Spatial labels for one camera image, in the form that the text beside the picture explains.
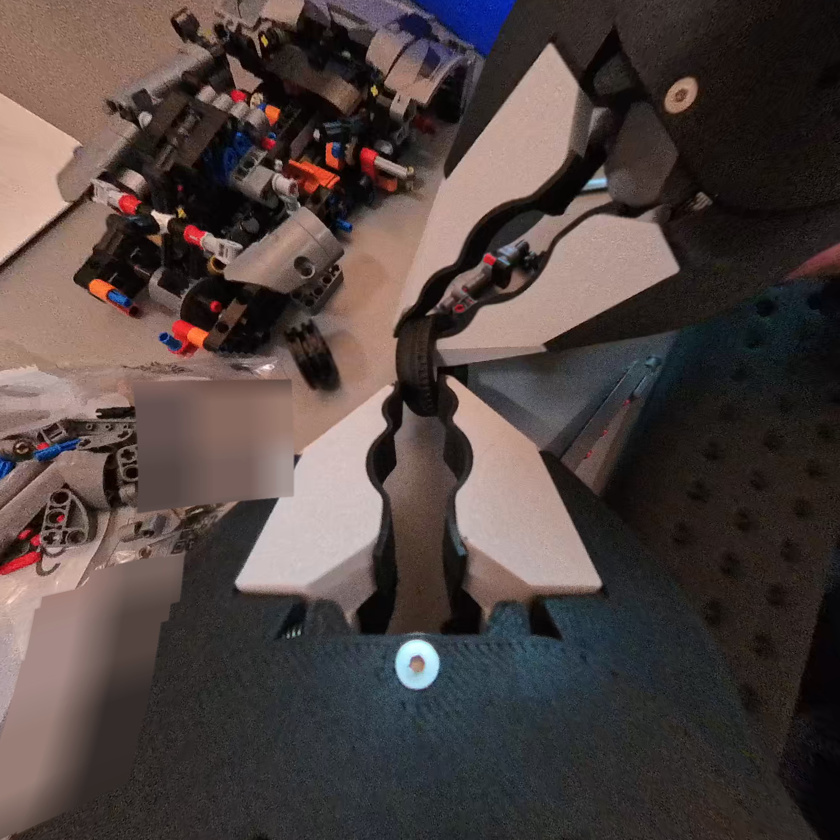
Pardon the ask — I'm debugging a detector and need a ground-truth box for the black perforated board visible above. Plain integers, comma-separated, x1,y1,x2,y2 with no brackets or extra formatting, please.
604,276,840,840

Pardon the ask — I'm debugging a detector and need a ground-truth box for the white book stand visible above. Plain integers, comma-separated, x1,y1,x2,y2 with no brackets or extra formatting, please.
0,92,83,266

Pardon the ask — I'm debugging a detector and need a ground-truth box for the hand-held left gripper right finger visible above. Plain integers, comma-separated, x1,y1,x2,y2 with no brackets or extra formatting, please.
441,374,604,634

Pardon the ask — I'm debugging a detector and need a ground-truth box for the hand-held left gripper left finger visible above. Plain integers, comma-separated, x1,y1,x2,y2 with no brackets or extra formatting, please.
234,384,403,634

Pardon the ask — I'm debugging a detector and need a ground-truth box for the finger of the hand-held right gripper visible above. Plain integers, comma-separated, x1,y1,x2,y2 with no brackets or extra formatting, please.
430,211,681,368
394,41,595,337

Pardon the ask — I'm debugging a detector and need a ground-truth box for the small grey black brick assembly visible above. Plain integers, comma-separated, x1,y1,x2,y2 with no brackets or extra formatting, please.
438,239,547,316

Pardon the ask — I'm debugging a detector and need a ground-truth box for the clear bag of brick pieces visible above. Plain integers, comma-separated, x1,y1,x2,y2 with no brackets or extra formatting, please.
0,361,240,595

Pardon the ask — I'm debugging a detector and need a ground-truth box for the blue plastic bin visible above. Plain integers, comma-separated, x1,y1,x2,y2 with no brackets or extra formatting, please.
413,0,519,56

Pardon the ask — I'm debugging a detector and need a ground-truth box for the small black toy tyre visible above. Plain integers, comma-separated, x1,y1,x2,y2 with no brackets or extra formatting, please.
395,315,455,419
284,320,341,391

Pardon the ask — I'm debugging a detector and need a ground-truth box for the large toy brick car model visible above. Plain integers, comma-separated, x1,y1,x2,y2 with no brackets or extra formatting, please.
56,0,483,358

